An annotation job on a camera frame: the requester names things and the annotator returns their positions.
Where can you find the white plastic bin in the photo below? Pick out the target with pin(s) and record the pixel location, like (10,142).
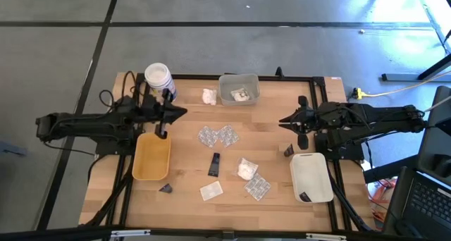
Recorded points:
(311,175)

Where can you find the white disinfecting wipes canister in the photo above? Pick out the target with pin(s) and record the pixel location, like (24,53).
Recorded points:
(158,77)

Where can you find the black aluminium table frame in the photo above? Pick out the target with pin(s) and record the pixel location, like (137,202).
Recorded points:
(282,78)

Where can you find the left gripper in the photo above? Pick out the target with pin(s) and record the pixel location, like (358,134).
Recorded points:
(151,112)

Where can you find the grey floor object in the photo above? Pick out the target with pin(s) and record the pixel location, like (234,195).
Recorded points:
(12,149)

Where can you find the black laptop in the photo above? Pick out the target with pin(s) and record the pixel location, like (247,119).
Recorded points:
(426,202)

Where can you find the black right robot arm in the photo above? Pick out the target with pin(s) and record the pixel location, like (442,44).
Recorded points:
(380,119)

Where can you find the silver aluminium bar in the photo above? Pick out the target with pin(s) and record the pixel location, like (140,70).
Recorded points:
(326,236)
(130,233)

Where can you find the dark metal desk frame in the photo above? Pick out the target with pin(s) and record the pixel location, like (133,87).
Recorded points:
(401,77)

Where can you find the yellow plastic bin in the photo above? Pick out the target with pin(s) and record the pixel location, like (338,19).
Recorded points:
(151,160)

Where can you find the plain white packet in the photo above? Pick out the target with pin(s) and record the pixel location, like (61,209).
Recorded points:
(211,191)

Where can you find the clear bag of cotton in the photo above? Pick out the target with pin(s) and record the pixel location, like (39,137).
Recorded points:
(246,170)
(240,94)
(209,96)

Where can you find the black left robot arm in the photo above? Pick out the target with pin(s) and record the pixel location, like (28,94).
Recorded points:
(88,126)

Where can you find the grey plastic bin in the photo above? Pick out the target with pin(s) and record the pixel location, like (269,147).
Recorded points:
(229,86)

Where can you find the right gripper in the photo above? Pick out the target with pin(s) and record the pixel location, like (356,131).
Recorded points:
(319,119)

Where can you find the silver printed foil packet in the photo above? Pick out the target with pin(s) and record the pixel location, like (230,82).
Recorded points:
(208,136)
(257,187)
(229,135)

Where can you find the black monitor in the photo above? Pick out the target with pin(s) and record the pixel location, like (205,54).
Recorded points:
(437,146)

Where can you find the black desk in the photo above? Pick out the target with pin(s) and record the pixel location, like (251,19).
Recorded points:
(387,170)

